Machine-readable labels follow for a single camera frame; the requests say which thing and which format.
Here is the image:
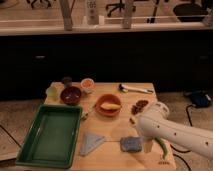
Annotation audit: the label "yellow banana piece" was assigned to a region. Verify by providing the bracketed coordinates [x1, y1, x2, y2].
[101, 103, 121, 110]

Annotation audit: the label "dark small cup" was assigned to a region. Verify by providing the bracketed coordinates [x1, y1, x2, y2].
[61, 77, 72, 87]

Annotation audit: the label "white cup orange contents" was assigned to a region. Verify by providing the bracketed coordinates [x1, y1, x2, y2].
[80, 78, 95, 94]

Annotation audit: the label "grey folded cloth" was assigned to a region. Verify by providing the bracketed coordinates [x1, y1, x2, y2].
[80, 132, 106, 156]

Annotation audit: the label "black device on floor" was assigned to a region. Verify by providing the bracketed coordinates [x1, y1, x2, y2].
[184, 91, 212, 108]

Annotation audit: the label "orange bowl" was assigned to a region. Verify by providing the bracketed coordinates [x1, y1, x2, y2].
[95, 94, 122, 117]

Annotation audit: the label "metal spoon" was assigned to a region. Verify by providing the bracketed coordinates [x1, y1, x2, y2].
[81, 105, 96, 120]

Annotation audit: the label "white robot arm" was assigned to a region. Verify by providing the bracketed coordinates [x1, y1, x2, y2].
[136, 101, 213, 159]

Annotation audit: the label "light green cup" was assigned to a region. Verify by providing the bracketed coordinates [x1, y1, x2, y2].
[46, 86, 58, 100]

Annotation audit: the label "dark red bowl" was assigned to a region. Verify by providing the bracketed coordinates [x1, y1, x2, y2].
[60, 86, 82, 105]

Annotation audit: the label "black cable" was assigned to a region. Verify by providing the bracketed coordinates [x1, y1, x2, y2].
[170, 103, 198, 171]

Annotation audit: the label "green plastic tray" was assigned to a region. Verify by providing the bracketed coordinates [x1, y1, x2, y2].
[16, 105, 82, 169]

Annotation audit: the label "brown white block eraser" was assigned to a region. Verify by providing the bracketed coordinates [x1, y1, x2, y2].
[129, 116, 137, 125]

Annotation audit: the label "blue sponge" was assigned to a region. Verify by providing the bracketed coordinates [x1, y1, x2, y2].
[120, 136, 142, 153]

